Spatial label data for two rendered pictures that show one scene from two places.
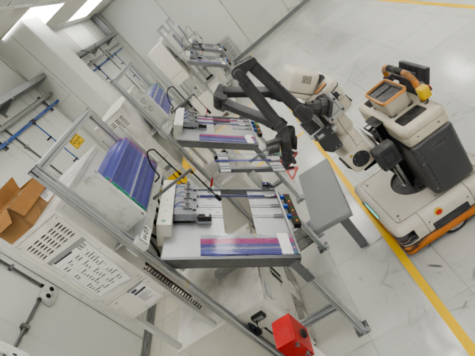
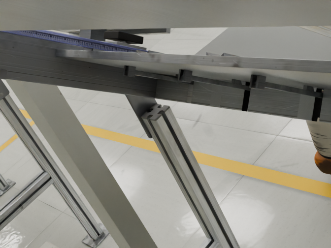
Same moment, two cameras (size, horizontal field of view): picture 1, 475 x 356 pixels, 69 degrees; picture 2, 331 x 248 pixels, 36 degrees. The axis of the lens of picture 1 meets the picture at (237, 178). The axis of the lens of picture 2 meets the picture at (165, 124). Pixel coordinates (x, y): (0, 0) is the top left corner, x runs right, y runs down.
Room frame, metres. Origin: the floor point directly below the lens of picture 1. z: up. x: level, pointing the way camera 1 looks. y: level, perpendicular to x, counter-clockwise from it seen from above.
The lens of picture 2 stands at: (1.54, 0.46, 1.05)
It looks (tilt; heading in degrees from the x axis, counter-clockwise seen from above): 29 degrees down; 313
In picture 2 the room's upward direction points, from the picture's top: 27 degrees counter-clockwise
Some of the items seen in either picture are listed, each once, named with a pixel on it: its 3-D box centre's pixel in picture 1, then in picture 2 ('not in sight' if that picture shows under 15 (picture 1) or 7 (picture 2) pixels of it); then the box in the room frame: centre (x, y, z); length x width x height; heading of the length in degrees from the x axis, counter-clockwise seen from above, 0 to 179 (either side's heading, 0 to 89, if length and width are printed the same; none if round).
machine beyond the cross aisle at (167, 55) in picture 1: (192, 73); not in sight; (6.71, -0.74, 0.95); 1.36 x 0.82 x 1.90; 75
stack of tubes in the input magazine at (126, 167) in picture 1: (126, 176); not in sight; (1.91, 0.44, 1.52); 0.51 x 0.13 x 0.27; 165
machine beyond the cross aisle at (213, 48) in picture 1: (194, 58); not in sight; (8.10, -1.14, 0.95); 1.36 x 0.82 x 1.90; 75
